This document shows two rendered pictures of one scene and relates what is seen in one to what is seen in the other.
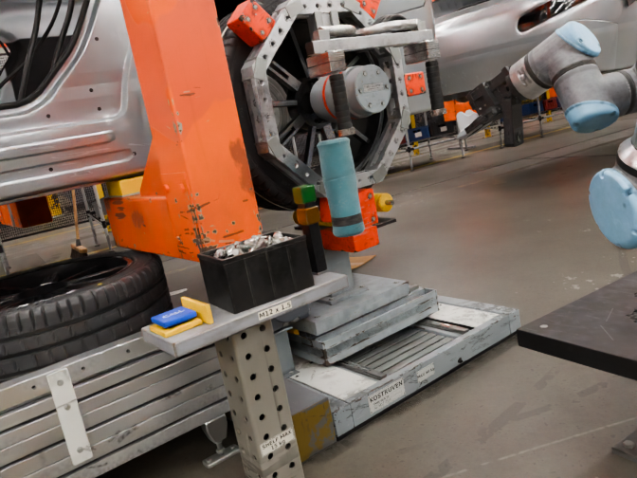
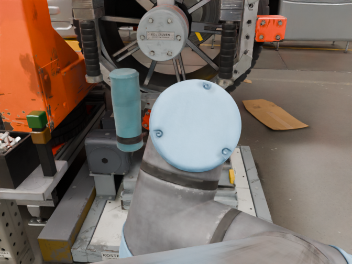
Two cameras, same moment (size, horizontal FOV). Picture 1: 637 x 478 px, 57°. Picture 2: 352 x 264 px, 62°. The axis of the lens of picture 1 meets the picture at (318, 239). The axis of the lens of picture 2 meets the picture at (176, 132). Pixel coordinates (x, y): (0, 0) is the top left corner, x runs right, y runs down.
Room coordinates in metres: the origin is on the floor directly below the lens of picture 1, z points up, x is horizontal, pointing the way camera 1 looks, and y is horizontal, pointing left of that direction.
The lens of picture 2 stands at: (1.02, -0.75, 0.99)
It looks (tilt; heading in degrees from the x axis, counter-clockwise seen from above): 28 degrees down; 39
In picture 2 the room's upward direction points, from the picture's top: straight up
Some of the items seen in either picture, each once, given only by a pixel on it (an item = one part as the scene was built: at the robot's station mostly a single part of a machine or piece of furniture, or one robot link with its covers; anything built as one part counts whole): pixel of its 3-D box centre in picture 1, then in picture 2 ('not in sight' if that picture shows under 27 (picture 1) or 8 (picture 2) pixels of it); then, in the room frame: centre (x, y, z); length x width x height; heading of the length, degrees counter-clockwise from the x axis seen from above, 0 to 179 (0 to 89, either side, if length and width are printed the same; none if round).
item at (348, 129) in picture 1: (340, 103); (90, 50); (1.46, -0.11, 0.83); 0.04 x 0.04 x 0.16
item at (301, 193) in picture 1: (304, 193); (37, 119); (1.35, 0.01, 0.64); 0.04 x 0.04 x 0.04; 35
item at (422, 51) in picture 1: (421, 51); (229, 7); (1.68, -0.38, 0.93); 0.09 x 0.05 x 0.05; 35
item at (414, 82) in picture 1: (407, 85); (267, 28); (1.94, -0.37, 0.85); 0.09 x 0.08 x 0.07; 125
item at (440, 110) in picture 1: (434, 86); (227, 52); (1.66, -0.39, 0.83); 0.04 x 0.04 x 0.16
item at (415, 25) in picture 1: (376, 21); not in sight; (1.71, -0.27, 1.03); 0.19 x 0.18 x 0.11; 35
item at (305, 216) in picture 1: (308, 215); (41, 135); (1.35, 0.01, 0.59); 0.04 x 0.04 x 0.04; 35
